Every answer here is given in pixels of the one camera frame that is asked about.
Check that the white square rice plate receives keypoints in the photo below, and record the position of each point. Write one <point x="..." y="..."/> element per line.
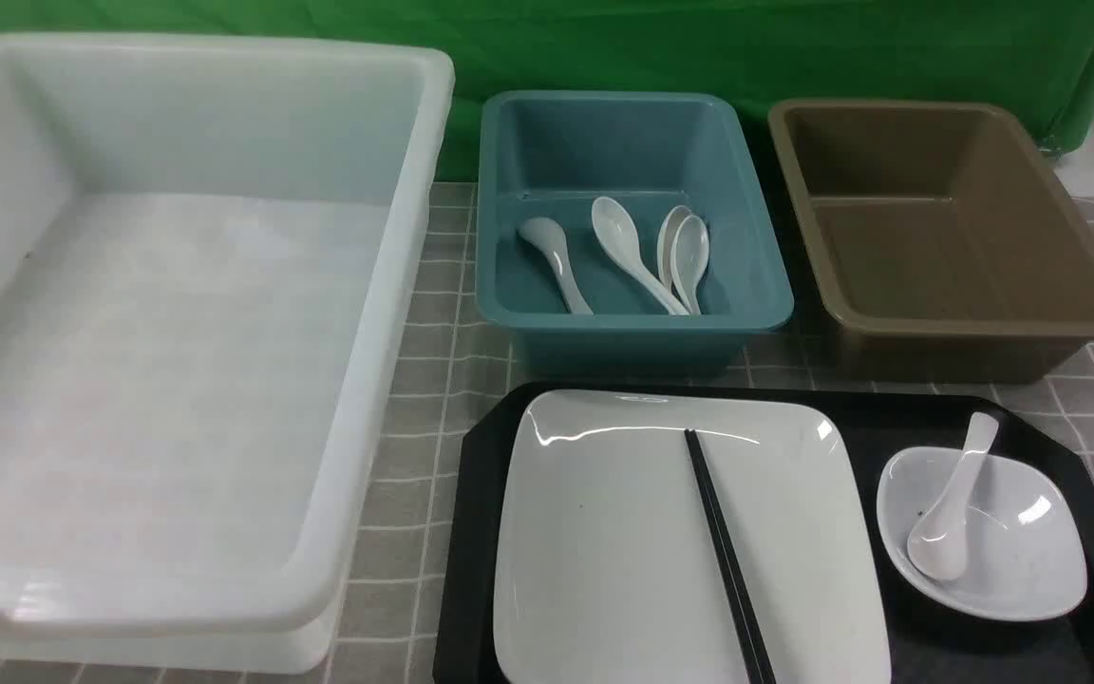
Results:
<point x="606" y="572"/>

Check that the black chopsticks pair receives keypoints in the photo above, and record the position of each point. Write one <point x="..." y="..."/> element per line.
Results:
<point x="757" y="662"/>

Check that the white ceramic spoon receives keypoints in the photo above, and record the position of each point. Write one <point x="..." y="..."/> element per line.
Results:
<point x="937" y="545"/>

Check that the small white bowl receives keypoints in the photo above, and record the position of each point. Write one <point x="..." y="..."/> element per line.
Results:
<point x="1025" y="555"/>

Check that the white spoon far left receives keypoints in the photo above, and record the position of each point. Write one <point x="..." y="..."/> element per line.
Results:
<point x="547" y="236"/>

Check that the teal plastic bin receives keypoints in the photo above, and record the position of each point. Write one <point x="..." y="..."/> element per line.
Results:
<point x="551" y="154"/>

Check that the white spoon centre long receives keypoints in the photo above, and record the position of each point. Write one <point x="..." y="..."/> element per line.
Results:
<point x="616" y="233"/>

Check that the white spoon front right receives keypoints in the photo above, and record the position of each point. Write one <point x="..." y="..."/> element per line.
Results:
<point x="690" y="252"/>

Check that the white spoon back right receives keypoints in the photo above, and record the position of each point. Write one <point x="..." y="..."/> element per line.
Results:
<point x="665" y="237"/>

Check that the large white plastic bin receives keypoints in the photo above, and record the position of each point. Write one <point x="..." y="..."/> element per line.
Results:
<point x="208" y="246"/>

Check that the brown plastic bin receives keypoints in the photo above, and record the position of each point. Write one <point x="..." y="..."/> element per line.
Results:
<point x="943" y="246"/>

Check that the grey checked tablecloth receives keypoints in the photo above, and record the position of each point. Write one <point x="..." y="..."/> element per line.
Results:
<point x="452" y="368"/>

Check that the green backdrop cloth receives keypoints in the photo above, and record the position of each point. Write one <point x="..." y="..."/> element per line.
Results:
<point x="1033" y="58"/>

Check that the black serving tray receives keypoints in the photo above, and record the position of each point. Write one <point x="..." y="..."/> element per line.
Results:
<point x="929" y="643"/>

